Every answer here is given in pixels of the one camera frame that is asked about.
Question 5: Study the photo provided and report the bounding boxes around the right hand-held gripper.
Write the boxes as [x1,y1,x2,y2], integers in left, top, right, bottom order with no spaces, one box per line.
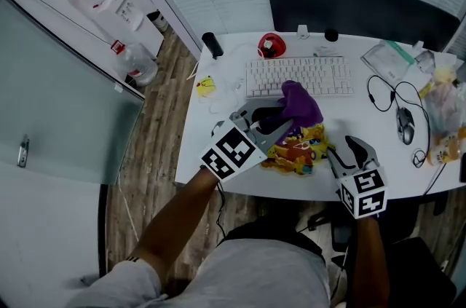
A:
[326,135,387,220]

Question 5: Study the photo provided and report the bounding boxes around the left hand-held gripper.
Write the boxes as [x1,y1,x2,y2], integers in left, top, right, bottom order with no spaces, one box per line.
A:
[199,98,296,184]

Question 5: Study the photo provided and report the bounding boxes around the purple cloth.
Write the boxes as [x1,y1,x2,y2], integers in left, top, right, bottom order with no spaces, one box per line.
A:
[256,79,325,147]

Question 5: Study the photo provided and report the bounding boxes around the colourful printed cloth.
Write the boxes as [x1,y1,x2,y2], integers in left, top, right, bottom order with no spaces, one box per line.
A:
[260,122,329,176]

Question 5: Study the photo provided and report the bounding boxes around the person's right forearm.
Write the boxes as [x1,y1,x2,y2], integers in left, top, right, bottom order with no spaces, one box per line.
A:
[347,215,391,308]

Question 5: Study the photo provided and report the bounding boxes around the person's left forearm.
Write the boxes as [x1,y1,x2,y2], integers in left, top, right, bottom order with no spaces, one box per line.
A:
[127,166,224,285]

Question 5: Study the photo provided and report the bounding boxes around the grey computer mouse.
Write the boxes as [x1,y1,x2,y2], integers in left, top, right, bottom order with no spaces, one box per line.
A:
[395,106,416,146]

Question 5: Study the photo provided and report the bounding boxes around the white keyboard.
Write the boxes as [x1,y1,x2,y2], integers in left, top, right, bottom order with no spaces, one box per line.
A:
[245,56,355,99]

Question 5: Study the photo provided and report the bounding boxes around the yellow small toy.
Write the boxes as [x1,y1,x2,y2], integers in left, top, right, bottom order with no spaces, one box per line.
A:
[195,75,217,98]

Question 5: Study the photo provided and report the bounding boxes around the red round gadget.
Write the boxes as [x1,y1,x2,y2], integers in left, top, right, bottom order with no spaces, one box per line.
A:
[257,32,288,59]

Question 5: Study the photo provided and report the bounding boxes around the small paper card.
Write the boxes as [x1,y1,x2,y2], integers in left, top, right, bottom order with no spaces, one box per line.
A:
[313,46,344,58]

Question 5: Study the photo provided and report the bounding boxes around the black cylinder bottle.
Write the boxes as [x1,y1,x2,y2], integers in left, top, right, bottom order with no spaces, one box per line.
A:
[201,31,225,60]

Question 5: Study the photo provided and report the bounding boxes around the orange drink bottle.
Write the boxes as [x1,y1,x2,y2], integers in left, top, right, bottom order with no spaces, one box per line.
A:
[427,127,466,167]

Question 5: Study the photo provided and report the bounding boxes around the person's black trousers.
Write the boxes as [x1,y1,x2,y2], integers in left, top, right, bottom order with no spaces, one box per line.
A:
[220,216,325,257]

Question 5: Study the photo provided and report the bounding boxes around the clear zip bag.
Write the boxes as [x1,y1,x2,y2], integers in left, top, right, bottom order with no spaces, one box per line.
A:
[360,39,416,84]

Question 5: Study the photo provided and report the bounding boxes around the plastic snack bag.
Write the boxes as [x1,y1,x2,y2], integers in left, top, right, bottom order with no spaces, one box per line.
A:
[418,66,466,141]

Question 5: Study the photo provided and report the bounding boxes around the small clear box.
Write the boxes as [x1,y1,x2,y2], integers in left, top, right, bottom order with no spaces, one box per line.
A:
[414,50,436,75]

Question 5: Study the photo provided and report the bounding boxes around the black office chair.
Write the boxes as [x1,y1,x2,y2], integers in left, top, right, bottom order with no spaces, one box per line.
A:
[296,189,458,308]

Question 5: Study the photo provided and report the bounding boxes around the clear water jug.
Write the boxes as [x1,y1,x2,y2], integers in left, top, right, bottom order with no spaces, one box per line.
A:
[111,39,159,87]

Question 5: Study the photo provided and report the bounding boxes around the person's white shirt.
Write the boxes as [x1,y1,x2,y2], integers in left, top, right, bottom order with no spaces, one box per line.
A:
[65,237,333,308]

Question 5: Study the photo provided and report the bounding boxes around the black monitor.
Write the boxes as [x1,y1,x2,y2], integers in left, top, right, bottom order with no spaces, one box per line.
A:
[266,0,462,52]

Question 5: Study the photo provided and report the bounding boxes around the small black-white bin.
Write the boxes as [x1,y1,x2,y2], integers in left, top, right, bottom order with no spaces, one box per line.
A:
[146,10,170,33]

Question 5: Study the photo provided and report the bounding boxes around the white water dispenser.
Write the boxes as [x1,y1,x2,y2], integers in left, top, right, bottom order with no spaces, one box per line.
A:
[64,0,165,58]

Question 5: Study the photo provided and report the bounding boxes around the frosted glass door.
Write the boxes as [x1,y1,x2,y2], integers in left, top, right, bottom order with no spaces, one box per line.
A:
[0,0,146,186]

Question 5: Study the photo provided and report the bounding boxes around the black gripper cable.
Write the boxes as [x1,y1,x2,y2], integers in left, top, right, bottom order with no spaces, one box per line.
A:
[216,181,229,240]

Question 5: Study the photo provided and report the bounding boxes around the white floor cable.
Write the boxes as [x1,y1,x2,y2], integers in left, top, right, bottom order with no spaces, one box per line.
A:
[116,173,141,244]

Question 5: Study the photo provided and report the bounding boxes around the metal door handle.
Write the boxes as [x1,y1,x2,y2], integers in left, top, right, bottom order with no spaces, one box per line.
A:
[17,134,31,169]

